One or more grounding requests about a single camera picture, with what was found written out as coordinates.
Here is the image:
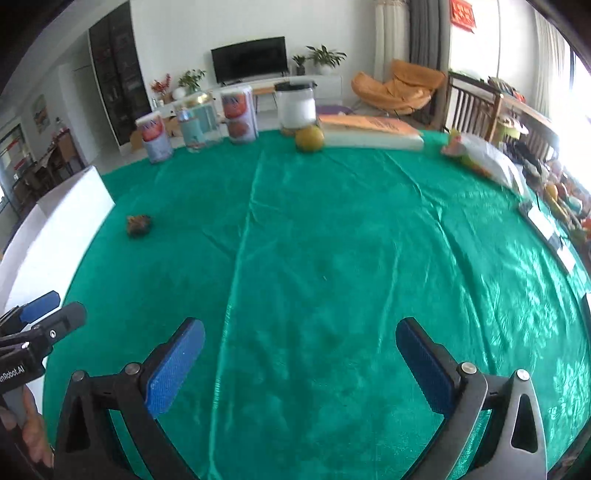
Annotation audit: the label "red flower arrangement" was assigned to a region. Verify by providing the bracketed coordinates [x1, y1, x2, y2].
[151, 76, 172, 106]

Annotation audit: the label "red wall hanging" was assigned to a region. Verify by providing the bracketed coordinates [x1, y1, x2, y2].
[450, 0, 477, 34]

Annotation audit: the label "pile of colourful toys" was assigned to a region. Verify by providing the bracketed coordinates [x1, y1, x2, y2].
[542, 178, 591, 243]

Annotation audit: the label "tall can with orange label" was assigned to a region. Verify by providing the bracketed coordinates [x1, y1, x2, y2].
[220, 86, 259, 145]

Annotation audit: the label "white television cabinet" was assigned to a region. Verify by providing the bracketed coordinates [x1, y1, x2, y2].
[203, 74, 345, 115]

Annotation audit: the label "clear plastic bag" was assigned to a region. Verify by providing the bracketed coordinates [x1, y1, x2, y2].
[441, 131, 529, 199]

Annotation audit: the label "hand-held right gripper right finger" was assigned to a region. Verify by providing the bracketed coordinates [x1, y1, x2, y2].
[396, 316, 548, 480]

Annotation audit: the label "person's left hand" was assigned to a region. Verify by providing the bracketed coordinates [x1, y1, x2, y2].
[0, 385, 55, 467]

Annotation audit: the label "white can with red label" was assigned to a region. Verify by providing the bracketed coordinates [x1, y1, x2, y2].
[136, 112, 174, 164]

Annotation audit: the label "white jar with black lid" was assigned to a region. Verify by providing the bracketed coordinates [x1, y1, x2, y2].
[274, 80, 318, 134]

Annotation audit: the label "framed wall picture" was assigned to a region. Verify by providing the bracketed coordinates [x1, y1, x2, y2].
[31, 95, 51, 134]

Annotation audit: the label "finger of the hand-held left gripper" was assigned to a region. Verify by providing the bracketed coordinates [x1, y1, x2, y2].
[0, 291, 62, 337]
[0, 302, 88, 357]

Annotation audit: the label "white label card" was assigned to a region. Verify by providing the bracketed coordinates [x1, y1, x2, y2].
[551, 237, 578, 274]
[519, 202, 556, 241]

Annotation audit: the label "green potted plant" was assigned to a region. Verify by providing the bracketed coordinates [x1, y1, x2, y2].
[178, 69, 206, 96]

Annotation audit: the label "large leafy potted plant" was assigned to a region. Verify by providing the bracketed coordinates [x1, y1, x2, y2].
[307, 45, 347, 75]

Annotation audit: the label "wooden chair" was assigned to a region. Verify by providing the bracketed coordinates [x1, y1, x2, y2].
[445, 71, 505, 141]

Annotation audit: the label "dark display cabinet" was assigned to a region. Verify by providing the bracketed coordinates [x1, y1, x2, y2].
[89, 2, 151, 145]

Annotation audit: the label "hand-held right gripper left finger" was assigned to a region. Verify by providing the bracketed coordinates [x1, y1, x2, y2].
[53, 318, 206, 480]

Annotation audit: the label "orange lounge chair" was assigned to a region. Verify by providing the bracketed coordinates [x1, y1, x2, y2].
[351, 59, 446, 117]

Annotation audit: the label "clear glass jar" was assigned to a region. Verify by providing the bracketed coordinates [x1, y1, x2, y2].
[174, 91, 222, 153]

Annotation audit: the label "black television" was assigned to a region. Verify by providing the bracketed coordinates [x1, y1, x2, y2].
[211, 37, 289, 85]

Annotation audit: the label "brown wrinkled dried fruit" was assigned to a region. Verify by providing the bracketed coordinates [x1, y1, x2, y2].
[127, 215, 154, 239]

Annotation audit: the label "green tablecloth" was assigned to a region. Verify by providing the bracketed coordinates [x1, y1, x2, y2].
[41, 129, 591, 480]

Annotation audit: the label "grey and white curtains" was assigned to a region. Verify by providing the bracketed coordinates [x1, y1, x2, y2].
[373, 0, 451, 77]

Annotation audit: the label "white panel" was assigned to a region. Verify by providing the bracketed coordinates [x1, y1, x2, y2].
[0, 166, 116, 319]

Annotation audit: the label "small yellow-green fruit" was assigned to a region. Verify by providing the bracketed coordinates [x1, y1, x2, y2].
[295, 124, 325, 153]

